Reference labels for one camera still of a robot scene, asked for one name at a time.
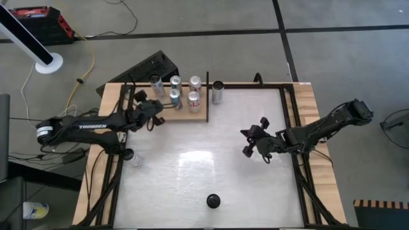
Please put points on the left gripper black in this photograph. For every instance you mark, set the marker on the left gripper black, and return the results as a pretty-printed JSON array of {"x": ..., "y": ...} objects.
[{"x": 147, "y": 110}]

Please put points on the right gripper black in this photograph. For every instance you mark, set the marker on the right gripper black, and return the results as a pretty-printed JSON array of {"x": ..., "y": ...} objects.
[{"x": 263, "y": 142}]

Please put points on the white Peach Vibe Celsius can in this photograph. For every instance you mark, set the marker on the white Peach Vibe Celsius can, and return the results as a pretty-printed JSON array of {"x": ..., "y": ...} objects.
[
  {"x": 134, "y": 159},
  {"x": 158, "y": 89}
]

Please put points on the blue silver Red Bull can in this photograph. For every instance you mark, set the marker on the blue silver Red Bull can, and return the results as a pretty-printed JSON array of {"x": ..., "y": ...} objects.
[
  {"x": 176, "y": 83},
  {"x": 176, "y": 100}
]

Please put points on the white Celsius can orange lettering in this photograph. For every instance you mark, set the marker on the white Celsius can orange lettering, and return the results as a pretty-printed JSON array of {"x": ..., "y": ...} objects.
[{"x": 218, "y": 96}]

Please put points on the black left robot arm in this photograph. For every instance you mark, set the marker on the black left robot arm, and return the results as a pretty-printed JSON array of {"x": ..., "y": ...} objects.
[{"x": 92, "y": 126}]

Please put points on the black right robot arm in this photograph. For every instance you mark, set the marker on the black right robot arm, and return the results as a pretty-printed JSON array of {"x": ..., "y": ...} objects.
[{"x": 319, "y": 131}]

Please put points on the black power adapter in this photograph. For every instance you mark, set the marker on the black power adapter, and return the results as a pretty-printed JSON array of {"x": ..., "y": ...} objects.
[{"x": 74, "y": 156}]

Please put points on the black floor beam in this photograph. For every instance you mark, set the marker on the black floor beam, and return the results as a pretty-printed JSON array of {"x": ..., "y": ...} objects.
[{"x": 48, "y": 177}]

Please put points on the red black toolbox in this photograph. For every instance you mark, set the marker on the red black toolbox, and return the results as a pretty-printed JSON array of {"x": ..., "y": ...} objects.
[{"x": 41, "y": 27}]

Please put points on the grey floor device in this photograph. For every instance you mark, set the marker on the grey floor device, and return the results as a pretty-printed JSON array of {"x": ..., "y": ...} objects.
[{"x": 399, "y": 121}]

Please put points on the white black pole stand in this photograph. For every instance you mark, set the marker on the white black pole stand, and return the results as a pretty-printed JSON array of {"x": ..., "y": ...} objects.
[{"x": 25, "y": 36}]

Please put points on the grey upright panel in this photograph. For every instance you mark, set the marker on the grey upright panel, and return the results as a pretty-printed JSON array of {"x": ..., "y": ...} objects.
[{"x": 4, "y": 137}]

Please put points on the black box yellow striped edge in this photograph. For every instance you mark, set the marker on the black box yellow striped edge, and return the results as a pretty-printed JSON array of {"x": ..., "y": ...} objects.
[{"x": 383, "y": 218}]

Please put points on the white yellow paper cup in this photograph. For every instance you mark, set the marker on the white yellow paper cup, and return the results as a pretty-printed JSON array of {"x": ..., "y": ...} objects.
[{"x": 35, "y": 210}]

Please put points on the black aluminium table frame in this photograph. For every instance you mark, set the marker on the black aluminium table frame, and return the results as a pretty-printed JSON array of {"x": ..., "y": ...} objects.
[{"x": 302, "y": 191}]

